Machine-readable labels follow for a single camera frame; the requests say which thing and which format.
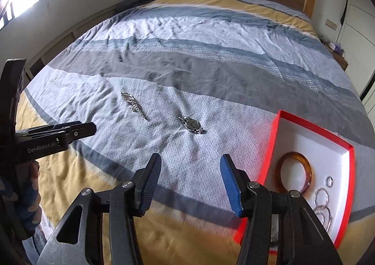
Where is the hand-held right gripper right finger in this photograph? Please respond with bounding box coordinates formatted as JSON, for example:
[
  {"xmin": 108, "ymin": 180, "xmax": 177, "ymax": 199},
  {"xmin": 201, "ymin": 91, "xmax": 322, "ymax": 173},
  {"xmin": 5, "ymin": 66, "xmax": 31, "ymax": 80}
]
[{"xmin": 220, "ymin": 154, "xmax": 343, "ymax": 265}]

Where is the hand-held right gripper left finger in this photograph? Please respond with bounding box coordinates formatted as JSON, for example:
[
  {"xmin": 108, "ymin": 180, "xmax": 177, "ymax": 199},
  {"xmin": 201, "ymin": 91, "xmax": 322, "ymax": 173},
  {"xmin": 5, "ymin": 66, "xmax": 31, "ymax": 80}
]
[{"xmin": 35, "ymin": 153, "xmax": 162, "ymax": 265}]

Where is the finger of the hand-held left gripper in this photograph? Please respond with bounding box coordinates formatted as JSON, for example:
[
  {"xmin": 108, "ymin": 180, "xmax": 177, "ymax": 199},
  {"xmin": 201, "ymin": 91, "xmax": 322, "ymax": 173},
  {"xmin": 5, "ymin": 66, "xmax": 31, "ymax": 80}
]
[
  {"xmin": 15, "ymin": 120, "xmax": 83, "ymax": 136},
  {"xmin": 60, "ymin": 122, "xmax": 97, "ymax": 145}
]

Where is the red and white box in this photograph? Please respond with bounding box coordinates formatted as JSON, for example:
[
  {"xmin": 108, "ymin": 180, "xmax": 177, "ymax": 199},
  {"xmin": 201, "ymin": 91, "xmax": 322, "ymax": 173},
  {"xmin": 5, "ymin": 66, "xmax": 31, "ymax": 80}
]
[{"xmin": 234, "ymin": 110, "xmax": 356, "ymax": 255}]

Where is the amber bangle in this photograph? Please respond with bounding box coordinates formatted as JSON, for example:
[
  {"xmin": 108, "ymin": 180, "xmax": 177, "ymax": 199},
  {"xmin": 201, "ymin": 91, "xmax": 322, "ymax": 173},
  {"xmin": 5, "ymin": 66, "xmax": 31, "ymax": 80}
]
[{"xmin": 275, "ymin": 152, "xmax": 315, "ymax": 194}]

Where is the twisted silver bangle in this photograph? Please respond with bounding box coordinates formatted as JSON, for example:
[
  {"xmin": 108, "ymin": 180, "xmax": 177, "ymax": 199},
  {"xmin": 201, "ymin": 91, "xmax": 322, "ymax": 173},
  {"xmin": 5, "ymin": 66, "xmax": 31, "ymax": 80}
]
[
  {"xmin": 314, "ymin": 188, "xmax": 330, "ymax": 210},
  {"xmin": 315, "ymin": 205, "xmax": 333, "ymax": 233}
]

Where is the person's left hand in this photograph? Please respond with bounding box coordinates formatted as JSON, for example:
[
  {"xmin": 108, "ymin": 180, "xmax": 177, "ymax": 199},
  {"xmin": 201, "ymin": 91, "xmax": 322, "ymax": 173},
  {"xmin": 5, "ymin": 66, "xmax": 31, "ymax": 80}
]
[{"xmin": 0, "ymin": 160, "xmax": 41, "ymax": 240}]

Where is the silver wristwatch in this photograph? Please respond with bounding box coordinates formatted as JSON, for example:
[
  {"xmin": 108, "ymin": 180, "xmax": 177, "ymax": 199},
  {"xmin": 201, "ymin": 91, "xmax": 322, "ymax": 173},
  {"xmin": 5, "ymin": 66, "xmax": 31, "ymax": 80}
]
[{"xmin": 178, "ymin": 115, "xmax": 206, "ymax": 134}]

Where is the low wooden shelf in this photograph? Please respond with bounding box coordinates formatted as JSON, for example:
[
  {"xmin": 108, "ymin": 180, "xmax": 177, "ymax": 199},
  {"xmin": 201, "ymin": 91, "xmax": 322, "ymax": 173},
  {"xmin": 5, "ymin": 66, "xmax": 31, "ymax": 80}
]
[{"xmin": 25, "ymin": 4, "xmax": 121, "ymax": 78}]

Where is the striped bedcover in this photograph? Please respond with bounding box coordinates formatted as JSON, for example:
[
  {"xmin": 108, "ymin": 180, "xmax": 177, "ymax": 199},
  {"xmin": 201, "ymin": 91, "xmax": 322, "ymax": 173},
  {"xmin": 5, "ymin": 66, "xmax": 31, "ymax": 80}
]
[{"xmin": 15, "ymin": 0, "xmax": 367, "ymax": 265}]

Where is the blue cloth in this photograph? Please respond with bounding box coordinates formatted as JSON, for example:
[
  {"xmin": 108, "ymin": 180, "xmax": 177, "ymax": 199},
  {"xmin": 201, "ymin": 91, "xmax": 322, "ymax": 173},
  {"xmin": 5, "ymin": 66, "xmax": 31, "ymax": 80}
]
[{"xmin": 116, "ymin": 0, "xmax": 153, "ymax": 14}]

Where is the wooden nightstand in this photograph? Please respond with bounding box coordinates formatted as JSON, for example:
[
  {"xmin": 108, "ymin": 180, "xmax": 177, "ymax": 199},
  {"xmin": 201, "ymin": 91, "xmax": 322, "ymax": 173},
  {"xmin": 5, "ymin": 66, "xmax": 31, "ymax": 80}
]
[{"xmin": 325, "ymin": 42, "xmax": 349, "ymax": 71}]

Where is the white wardrobe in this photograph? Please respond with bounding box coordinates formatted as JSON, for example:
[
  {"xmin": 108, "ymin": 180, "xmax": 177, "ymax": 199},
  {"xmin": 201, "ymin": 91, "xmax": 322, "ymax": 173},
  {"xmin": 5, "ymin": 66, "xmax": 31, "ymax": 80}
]
[{"xmin": 337, "ymin": 0, "xmax": 375, "ymax": 99}]

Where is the silver chain bracelet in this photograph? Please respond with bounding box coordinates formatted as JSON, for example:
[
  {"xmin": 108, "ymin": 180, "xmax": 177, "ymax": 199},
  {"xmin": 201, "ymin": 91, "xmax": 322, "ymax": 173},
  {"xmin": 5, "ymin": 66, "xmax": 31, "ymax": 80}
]
[{"xmin": 121, "ymin": 91, "xmax": 148, "ymax": 120}]

